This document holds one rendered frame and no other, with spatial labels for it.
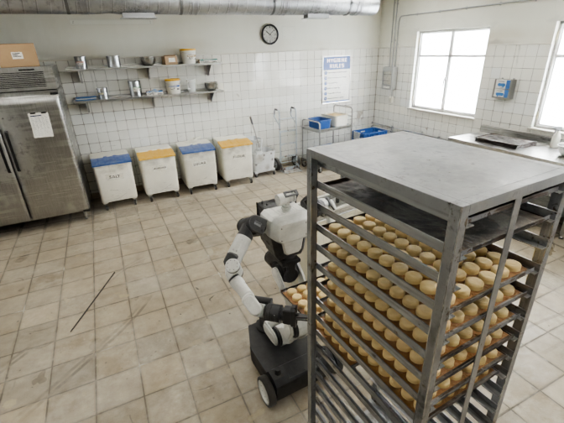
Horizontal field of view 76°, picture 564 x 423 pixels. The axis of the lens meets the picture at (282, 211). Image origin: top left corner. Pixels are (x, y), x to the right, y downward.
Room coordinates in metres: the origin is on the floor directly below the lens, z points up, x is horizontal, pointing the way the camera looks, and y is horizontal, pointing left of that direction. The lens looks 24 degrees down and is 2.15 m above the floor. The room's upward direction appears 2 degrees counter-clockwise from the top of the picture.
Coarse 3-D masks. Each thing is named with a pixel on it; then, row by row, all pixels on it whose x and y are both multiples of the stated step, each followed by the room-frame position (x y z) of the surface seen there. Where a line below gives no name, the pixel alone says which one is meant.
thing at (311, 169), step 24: (312, 168) 1.27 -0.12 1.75; (312, 192) 1.27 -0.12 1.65; (312, 216) 1.27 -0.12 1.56; (312, 240) 1.27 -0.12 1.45; (312, 264) 1.27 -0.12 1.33; (312, 288) 1.27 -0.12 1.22; (312, 312) 1.27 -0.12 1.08; (312, 336) 1.27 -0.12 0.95; (312, 360) 1.27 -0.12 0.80; (312, 384) 1.27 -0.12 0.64; (312, 408) 1.27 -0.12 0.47
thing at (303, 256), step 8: (336, 200) 3.06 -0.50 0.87; (344, 216) 2.83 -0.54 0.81; (320, 224) 2.68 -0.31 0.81; (320, 232) 2.68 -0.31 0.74; (320, 240) 2.68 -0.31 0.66; (328, 240) 2.73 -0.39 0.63; (304, 248) 2.72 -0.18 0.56; (304, 256) 2.72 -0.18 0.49; (320, 256) 2.68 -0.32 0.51; (304, 264) 2.72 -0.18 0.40; (304, 272) 2.72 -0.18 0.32; (320, 272) 2.68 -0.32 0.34; (296, 280) 2.82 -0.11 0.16
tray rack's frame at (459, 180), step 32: (320, 160) 1.21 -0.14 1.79; (352, 160) 1.11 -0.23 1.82; (384, 160) 1.10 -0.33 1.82; (416, 160) 1.09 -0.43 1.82; (448, 160) 1.08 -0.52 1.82; (480, 160) 1.07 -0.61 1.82; (512, 160) 1.05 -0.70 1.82; (416, 192) 0.84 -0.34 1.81; (448, 192) 0.82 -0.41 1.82; (480, 192) 0.81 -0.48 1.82; (512, 192) 0.82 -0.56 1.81; (448, 224) 0.75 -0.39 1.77; (512, 224) 0.85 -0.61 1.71; (544, 224) 0.96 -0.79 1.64; (448, 256) 0.74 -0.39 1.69; (544, 256) 0.94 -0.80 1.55; (448, 288) 0.73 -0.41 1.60; (480, 352) 0.85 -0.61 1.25; (416, 416) 0.74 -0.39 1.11
